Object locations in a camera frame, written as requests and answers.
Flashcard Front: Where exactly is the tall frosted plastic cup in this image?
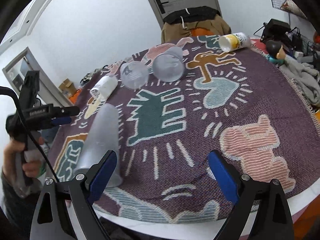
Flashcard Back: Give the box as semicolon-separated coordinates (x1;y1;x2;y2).
73;103;123;187

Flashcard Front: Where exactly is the frosted cup with stickers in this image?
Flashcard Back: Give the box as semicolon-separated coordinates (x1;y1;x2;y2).
120;61;149;89

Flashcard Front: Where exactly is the white yellow paper cup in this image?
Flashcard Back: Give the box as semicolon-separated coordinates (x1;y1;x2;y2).
218;32;252;53

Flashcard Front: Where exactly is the person left hand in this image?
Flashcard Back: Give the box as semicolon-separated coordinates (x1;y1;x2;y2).
2;135;46;185

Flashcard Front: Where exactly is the left grey door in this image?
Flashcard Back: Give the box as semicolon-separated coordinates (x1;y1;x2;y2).
2;46;73;108

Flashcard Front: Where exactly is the cardboard box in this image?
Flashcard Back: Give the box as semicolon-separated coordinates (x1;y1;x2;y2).
59;79;77;98

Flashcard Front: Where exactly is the patterned purple woven tablecloth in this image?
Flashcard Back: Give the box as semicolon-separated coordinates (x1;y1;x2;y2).
47;35;320;225

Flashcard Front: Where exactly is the grey cloth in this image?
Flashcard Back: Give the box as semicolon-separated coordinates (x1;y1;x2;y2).
279;56;319;107

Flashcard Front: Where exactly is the doll figure black hair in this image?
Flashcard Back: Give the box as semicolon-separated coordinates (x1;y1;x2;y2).
266;40;286;65

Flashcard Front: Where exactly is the black box device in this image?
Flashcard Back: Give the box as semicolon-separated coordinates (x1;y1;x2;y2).
260;19;291;43

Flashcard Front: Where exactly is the brown jacket on chair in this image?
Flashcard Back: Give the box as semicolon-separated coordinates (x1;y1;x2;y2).
161;6;232;43

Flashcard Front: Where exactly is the orange chair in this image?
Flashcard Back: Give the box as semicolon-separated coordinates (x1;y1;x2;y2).
190;28;214;36

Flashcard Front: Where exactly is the upper black wire basket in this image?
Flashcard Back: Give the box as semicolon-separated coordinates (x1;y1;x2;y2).
271;0;307;20

